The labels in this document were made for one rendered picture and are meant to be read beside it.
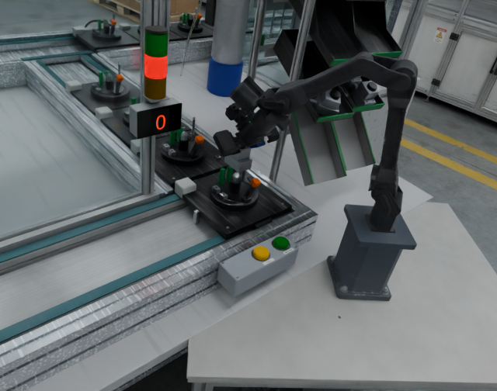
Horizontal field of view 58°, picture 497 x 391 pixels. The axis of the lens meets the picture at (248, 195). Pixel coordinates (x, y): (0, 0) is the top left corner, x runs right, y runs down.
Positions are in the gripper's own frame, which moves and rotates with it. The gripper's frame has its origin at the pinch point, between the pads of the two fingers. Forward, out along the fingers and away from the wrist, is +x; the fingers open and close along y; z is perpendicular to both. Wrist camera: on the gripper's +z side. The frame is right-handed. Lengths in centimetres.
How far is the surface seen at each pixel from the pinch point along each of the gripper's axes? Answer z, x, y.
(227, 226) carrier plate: -18.1, 6.7, 9.8
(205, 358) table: -43, 3, 32
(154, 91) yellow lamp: 15.8, -7.1, 20.2
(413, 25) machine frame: 44, 26, -164
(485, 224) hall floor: -79, 83, -226
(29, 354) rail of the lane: -26, 3, 62
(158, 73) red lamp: 18.2, -10.9, 19.7
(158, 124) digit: 10.5, -0.6, 19.3
